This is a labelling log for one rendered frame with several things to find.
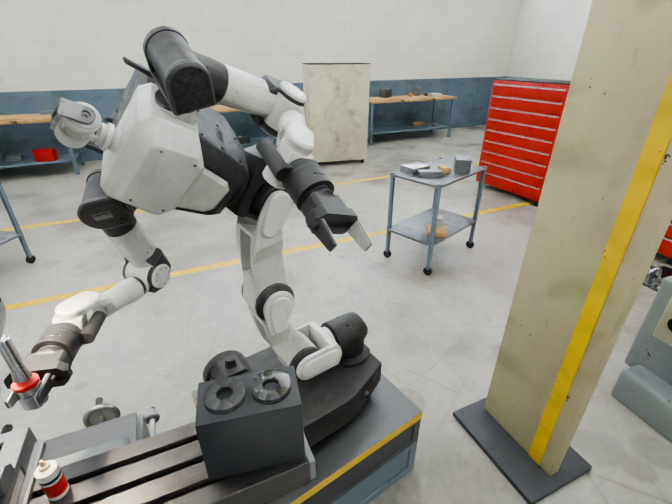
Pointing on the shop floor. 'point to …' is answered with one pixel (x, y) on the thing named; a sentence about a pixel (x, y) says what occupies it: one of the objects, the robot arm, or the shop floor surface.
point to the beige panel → (584, 247)
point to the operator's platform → (362, 452)
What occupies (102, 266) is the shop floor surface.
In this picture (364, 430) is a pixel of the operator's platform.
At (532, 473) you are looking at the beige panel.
